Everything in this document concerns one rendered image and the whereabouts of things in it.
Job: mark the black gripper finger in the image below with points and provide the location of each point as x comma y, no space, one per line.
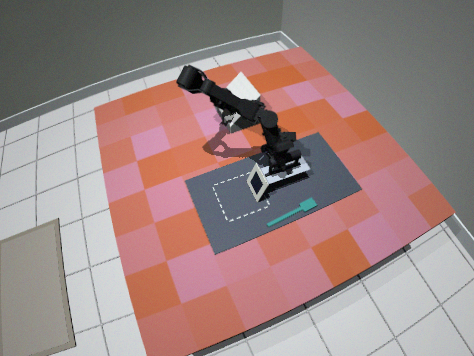
271,156
280,157

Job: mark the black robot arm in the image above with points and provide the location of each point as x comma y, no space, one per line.
190,79

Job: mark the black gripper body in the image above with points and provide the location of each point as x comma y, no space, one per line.
273,141

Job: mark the dark grey flat mat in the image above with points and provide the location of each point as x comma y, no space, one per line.
326,182

